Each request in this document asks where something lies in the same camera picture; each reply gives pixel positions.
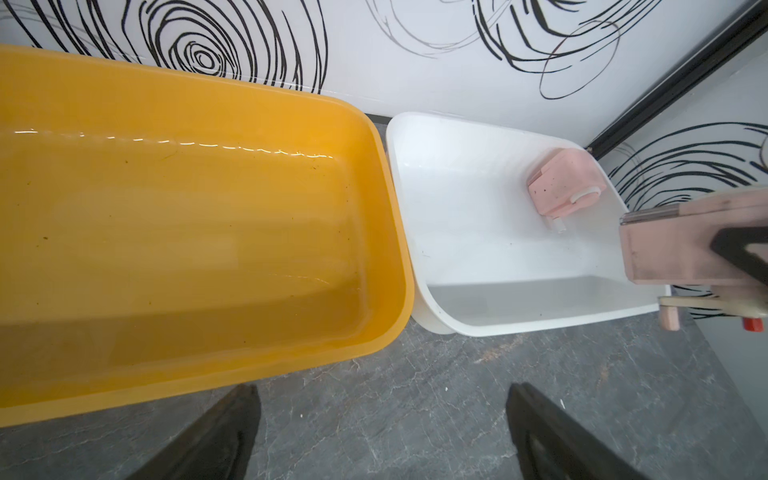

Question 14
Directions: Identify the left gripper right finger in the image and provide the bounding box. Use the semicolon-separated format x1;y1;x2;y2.
505;383;646;480

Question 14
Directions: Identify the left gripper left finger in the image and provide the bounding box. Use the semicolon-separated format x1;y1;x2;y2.
130;384;261;479

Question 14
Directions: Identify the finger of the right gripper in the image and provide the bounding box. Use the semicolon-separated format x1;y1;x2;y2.
709;226;767;286

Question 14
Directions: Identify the pink sharpener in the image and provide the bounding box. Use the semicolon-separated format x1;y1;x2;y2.
527;148;607;233
619;187;767;332

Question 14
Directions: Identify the white plastic storage box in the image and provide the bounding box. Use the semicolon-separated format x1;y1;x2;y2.
386;112;671;337

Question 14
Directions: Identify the yellow plastic storage box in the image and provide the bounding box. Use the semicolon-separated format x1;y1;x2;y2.
1;45;414;427

